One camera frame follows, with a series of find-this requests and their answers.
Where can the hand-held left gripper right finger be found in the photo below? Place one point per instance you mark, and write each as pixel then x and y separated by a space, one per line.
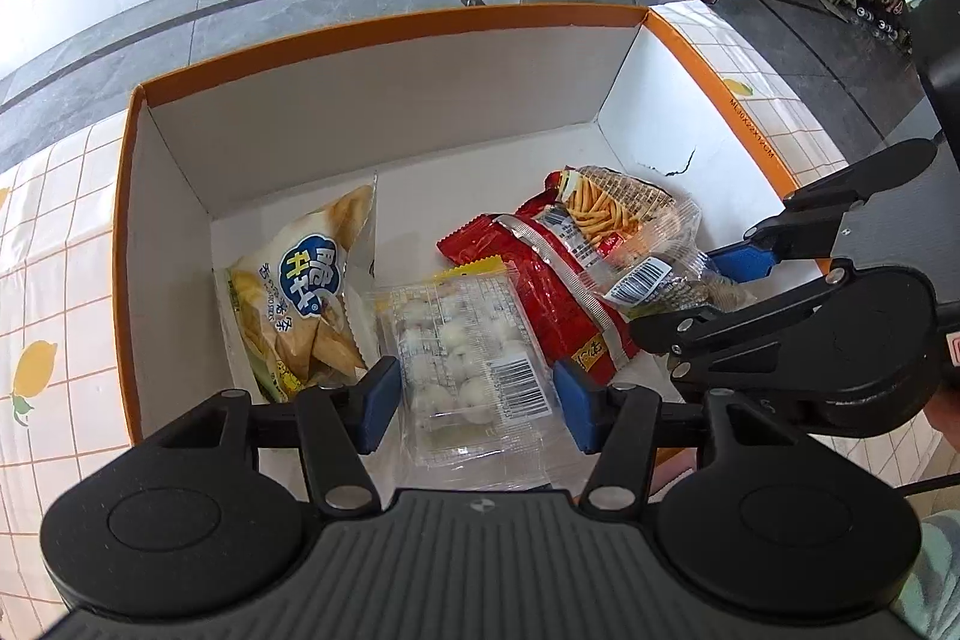
pixel 577 404

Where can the clear bag of white balls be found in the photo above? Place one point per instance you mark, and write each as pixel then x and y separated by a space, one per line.
pixel 450 340

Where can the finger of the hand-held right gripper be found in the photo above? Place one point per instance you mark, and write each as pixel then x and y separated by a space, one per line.
pixel 742 257
pixel 750 325

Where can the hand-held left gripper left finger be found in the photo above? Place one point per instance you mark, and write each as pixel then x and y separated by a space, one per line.
pixel 375 400

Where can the clear packet of fried sticks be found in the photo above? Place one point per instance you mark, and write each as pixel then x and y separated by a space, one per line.
pixel 600 205

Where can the yellow chip bag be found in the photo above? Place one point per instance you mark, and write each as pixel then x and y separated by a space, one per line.
pixel 300 287

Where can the orange cardboard box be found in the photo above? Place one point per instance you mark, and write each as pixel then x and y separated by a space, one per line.
pixel 450 108

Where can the red snack packet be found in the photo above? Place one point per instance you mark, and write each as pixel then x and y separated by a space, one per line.
pixel 540 287

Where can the pink table mat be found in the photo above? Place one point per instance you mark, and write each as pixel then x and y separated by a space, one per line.
pixel 675 471

